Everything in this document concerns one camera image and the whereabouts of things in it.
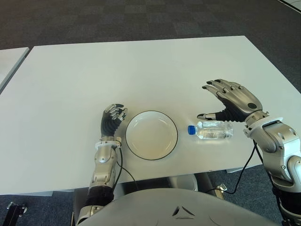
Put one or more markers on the white plate black rim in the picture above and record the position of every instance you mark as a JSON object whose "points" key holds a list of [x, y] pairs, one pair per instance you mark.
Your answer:
{"points": [[151, 135]]}

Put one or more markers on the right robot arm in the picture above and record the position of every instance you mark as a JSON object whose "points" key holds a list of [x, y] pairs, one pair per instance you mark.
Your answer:
{"points": [[279, 146]]}

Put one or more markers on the black wheeled stand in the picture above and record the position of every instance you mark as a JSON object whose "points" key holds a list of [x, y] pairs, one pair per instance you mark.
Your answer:
{"points": [[14, 212]]}

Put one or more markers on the black support column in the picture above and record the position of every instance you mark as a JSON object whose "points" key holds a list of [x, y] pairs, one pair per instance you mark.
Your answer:
{"points": [[207, 183]]}

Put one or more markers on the white side table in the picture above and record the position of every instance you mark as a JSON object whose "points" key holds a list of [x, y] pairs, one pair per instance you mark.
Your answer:
{"points": [[9, 66]]}

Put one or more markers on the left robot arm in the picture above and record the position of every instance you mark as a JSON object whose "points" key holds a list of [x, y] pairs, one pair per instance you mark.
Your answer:
{"points": [[103, 164]]}

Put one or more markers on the clear water bottle blue cap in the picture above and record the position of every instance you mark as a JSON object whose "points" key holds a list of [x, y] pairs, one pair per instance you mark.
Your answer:
{"points": [[214, 131]]}

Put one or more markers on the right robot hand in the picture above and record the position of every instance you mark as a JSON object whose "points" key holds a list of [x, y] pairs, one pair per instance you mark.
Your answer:
{"points": [[242, 101]]}

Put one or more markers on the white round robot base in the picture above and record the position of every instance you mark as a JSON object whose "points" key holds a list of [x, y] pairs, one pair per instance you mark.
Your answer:
{"points": [[185, 181]]}

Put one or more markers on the grey robot torso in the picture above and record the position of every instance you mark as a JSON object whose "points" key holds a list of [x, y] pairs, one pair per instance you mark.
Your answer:
{"points": [[178, 209]]}

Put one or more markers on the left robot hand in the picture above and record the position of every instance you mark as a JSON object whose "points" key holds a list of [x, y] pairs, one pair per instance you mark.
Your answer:
{"points": [[109, 124]]}

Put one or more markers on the metal floor bracket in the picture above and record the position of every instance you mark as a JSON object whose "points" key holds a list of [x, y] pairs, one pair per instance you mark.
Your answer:
{"points": [[221, 191]]}

